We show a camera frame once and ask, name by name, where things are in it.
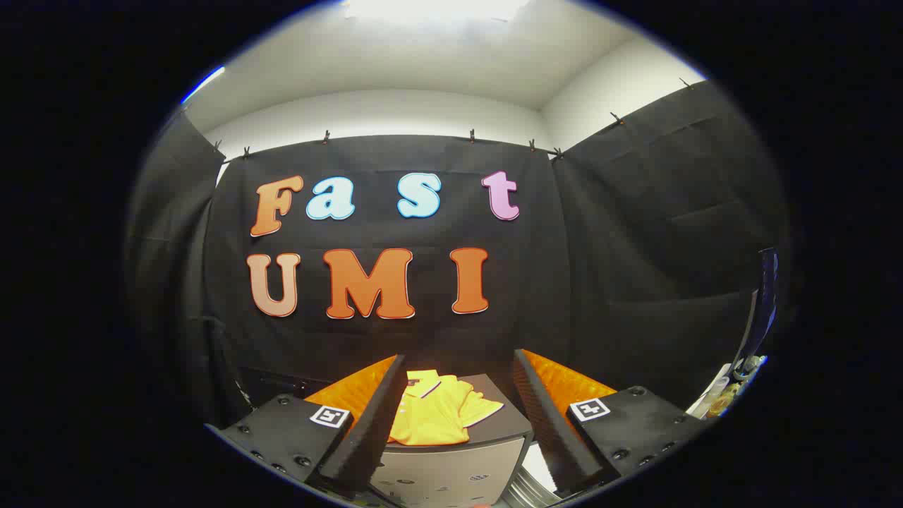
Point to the amber bottle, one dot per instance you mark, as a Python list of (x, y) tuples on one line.
[(723, 403)]

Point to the silver ribbed metal object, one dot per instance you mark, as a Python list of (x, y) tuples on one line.
[(529, 490)]

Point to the row of black cloth clips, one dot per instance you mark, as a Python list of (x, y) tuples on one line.
[(472, 135)]

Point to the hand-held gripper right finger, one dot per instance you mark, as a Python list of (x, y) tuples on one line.
[(550, 437)]

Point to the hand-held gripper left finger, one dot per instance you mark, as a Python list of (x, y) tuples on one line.
[(367, 437)]

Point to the yellow polo shirt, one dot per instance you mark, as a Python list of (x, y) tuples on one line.
[(437, 416)]

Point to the grey box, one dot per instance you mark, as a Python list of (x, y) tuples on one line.
[(451, 473)]

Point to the black backdrop cloth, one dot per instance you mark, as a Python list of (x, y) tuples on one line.
[(564, 282)]

